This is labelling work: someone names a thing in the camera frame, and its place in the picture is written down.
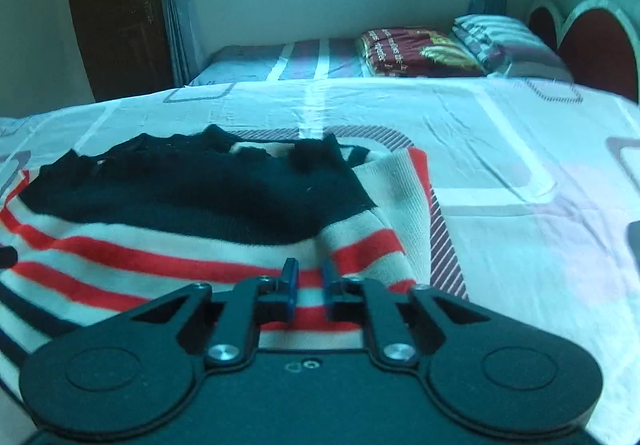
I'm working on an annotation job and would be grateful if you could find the red scalloped headboard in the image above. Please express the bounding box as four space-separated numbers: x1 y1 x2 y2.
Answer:
525 0 640 103

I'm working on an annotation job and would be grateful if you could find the striped knit sweater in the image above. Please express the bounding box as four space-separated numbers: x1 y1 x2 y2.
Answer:
0 124 468 396

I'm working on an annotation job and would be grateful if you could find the red folded blanket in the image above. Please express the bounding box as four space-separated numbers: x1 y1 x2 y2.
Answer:
356 26 486 77

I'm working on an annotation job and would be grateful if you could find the bed with striped sheet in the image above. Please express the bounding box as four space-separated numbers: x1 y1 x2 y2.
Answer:
187 38 576 88

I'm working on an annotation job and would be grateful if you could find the striped pillow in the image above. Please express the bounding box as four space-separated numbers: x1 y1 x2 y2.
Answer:
452 14 573 81

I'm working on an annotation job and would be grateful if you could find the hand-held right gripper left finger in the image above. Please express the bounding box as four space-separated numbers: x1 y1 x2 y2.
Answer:
130 257 301 369

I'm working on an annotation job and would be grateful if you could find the brown wooden door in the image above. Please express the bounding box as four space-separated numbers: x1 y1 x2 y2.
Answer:
60 0 176 103

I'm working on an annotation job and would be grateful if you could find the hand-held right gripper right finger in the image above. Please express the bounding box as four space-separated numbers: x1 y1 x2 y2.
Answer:
320 257 494 369

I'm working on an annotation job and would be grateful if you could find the bed with square-patterned sheet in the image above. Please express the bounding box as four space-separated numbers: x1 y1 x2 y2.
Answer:
0 75 640 436

